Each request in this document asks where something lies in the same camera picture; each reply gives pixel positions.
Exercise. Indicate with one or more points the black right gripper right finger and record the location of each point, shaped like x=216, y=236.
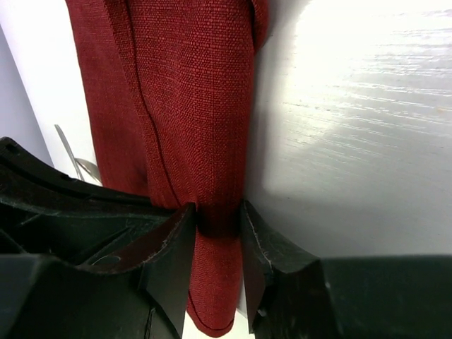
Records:
x=291, y=293

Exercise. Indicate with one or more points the dark red cloth napkin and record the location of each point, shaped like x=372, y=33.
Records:
x=169, y=87

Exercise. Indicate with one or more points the silver metal spoon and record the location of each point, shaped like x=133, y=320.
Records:
x=90, y=169

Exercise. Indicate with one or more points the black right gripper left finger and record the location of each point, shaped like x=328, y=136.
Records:
x=97, y=276

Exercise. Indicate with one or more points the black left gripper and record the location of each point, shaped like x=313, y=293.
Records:
x=44, y=211

